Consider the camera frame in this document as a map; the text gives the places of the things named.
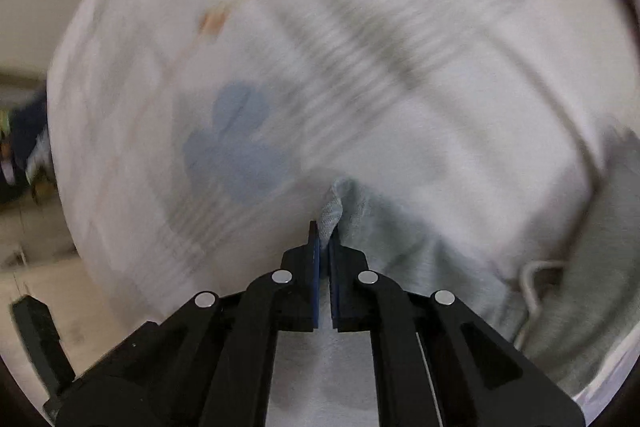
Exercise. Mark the dark multicoloured cloth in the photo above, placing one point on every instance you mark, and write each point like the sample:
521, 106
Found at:
25, 132

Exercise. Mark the white printed blanket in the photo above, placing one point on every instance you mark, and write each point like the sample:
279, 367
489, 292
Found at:
350, 17

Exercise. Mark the grey sweatshirt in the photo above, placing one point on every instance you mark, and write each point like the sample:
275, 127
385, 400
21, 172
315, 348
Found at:
405, 247

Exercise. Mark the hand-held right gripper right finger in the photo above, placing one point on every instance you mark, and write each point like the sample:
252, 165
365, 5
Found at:
334, 282

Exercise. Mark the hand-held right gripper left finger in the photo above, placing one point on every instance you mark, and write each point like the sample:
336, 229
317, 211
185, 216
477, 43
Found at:
315, 279

